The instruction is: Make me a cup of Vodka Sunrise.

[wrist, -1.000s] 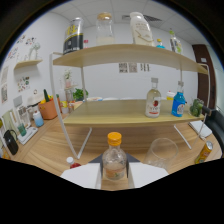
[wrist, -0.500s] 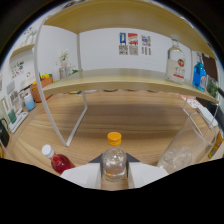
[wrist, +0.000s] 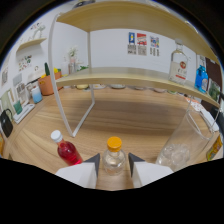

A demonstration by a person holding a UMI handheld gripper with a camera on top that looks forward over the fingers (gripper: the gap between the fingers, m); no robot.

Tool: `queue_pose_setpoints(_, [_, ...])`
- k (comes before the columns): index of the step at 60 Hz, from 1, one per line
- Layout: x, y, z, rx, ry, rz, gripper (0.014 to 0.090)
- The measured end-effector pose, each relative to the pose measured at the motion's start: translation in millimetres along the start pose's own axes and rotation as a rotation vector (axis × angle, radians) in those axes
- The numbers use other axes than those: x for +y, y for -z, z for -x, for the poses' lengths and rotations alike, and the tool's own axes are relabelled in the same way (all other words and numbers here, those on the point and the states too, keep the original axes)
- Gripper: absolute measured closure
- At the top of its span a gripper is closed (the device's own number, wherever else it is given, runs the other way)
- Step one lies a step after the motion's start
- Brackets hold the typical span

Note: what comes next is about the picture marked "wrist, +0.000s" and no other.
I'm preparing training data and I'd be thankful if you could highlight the white tray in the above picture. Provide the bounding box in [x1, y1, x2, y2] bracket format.
[12, 103, 36, 124]

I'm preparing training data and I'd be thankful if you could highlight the brown door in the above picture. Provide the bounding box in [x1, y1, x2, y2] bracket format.
[205, 58, 223, 88]

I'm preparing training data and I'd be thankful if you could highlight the white frame wooden shelf rack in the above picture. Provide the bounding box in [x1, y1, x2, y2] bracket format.
[47, 0, 222, 138]

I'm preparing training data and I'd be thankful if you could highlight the green cup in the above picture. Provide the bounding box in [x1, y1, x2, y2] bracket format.
[12, 100, 24, 115]

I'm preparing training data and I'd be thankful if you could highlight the red wall poster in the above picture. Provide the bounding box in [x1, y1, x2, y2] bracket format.
[136, 32, 148, 56]

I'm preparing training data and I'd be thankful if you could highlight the wooden wall shelf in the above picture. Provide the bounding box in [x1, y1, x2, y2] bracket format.
[15, 37, 48, 53]

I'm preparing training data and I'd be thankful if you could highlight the clear glass with ice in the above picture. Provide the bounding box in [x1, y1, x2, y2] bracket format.
[155, 108, 214, 173]

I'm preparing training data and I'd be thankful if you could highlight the small red liquid bottle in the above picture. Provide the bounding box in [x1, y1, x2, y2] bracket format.
[50, 129, 84, 167]

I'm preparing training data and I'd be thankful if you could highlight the orange cap clear bottle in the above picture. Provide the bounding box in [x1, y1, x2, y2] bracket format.
[101, 136, 128, 177]

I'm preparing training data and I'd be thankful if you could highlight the clear bottle red label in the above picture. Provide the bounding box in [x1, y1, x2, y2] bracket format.
[168, 38, 189, 86]

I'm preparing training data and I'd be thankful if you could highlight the multicolour wall poster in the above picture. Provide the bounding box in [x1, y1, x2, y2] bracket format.
[149, 35, 160, 57]

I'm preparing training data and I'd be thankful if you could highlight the black kettle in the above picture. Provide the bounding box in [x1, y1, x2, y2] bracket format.
[0, 108, 14, 138]

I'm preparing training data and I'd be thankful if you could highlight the orange basket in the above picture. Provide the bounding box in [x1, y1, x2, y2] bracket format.
[37, 70, 63, 97]

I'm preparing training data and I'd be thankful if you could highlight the blue liquid bottle silver cap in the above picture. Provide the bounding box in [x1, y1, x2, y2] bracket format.
[194, 64, 209, 94]

